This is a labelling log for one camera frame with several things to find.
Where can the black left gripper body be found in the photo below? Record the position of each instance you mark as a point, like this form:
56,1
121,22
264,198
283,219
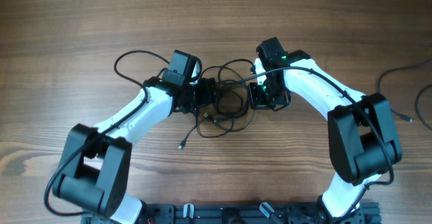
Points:
195,96

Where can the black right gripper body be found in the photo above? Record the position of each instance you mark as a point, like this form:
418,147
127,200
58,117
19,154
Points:
275,94

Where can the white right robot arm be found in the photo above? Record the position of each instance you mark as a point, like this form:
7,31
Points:
363,141

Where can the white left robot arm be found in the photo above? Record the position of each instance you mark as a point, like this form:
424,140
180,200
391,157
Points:
94,166

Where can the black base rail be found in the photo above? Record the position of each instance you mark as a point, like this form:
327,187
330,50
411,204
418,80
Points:
292,213

